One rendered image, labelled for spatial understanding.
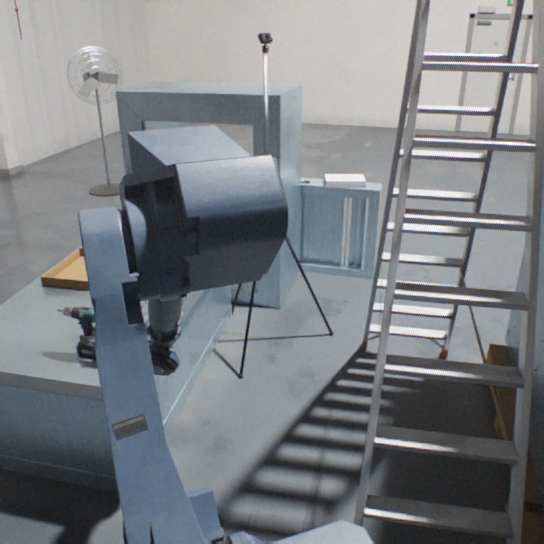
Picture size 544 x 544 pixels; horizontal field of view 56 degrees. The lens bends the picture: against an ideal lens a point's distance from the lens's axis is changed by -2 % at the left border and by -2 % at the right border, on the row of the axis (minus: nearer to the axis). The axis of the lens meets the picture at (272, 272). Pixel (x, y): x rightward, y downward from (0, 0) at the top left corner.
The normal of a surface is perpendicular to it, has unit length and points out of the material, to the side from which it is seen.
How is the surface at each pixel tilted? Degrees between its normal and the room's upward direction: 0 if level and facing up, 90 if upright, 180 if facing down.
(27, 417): 90
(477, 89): 90
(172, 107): 90
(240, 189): 49
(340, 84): 90
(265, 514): 0
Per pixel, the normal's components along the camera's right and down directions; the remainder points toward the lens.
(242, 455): 0.00, -0.90
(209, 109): -0.26, 0.42
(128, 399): 0.27, -0.23
